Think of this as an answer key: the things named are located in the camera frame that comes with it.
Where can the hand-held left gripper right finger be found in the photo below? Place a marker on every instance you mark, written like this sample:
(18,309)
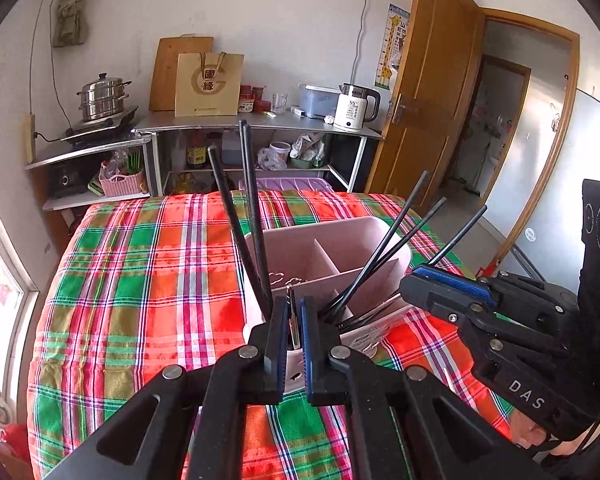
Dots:
(312,365)

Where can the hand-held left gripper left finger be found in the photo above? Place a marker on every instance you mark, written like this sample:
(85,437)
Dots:
(274,355)

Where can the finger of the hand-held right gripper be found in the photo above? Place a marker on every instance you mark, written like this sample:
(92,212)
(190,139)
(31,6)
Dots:
(455,282)
(430,295)

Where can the metal utensil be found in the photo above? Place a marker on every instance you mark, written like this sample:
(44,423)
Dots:
(380,307)
(294,325)

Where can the black chopstick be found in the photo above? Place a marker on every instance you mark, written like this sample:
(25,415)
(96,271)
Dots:
(390,225)
(230,210)
(410,232)
(243,160)
(460,235)
(250,165)

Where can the pink utensil organizer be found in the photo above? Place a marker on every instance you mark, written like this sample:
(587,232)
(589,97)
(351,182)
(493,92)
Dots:
(330,237)

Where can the person's right hand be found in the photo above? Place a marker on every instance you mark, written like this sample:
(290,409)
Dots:
(527,430)

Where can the plaid tablecloth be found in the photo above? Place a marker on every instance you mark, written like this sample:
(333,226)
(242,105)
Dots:
(130,285)

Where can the white board panel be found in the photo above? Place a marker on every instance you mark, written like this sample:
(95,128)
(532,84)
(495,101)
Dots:
(570,170)

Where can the purple plastic lid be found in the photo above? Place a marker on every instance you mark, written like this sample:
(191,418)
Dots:
(300,183)

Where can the green bowl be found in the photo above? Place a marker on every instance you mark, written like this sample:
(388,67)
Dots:
(301,163)

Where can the crumpled plastic bag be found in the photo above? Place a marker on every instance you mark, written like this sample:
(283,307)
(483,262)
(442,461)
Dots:
(310,145)

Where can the white plastic bag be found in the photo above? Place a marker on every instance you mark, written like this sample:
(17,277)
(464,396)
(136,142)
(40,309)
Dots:
(267,160)

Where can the wooden door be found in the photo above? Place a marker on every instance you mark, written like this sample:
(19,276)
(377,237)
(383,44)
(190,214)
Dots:
(430,85)

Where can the white electric kettle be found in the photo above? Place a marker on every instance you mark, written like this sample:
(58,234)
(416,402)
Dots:
(352,110)

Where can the white jar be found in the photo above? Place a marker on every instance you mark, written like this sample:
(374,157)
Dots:
(280,152)

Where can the dark sauce bottle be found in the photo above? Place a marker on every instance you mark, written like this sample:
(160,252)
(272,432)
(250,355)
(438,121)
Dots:
(196,152)

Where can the clear plastic container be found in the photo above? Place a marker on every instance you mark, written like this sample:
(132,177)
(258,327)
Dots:
(317,102)

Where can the pink woven basket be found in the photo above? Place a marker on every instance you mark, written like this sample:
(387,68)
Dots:
(122,185)

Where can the metal kitchen rack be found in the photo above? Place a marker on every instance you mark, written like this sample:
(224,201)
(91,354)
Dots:
(230,122)

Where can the drinking glass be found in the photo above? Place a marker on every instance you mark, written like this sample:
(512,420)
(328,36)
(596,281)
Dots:
(279,104)

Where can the height chart poster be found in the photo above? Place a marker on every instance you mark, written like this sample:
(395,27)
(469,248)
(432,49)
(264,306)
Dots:
(391,45)

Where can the red food tin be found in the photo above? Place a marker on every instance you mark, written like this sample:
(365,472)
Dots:
(263,106)

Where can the red lidded jar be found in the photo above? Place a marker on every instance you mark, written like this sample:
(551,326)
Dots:
(245,102)
(258,94)

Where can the red plastic bag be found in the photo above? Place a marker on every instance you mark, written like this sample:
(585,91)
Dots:
(16,442)

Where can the black appliance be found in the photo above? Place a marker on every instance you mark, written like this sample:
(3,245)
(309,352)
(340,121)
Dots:
(65,180)

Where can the tan paper bag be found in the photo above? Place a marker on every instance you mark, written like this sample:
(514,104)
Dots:
(207,90)

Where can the low metal shelf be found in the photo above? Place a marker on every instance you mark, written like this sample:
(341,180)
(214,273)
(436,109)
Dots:
(80,152)

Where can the window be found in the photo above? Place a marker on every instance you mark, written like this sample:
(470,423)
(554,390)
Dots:
(0,285)

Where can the black induction cooker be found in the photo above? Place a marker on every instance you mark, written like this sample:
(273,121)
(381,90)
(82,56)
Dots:
(100,127)

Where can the wooden cutting board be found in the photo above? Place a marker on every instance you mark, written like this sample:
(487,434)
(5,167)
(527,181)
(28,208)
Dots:
(162,75)

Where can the steel steamer pot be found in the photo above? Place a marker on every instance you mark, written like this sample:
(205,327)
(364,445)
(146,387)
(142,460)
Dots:
(102,100)

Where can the power strip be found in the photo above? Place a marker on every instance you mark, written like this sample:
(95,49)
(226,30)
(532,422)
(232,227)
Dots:
(30,137)

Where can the hanging green cloth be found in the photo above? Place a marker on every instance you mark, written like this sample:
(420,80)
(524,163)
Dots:
(70,15)

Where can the wooden door frame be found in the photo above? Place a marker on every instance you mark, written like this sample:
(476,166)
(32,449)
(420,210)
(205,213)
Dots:
(555,110)

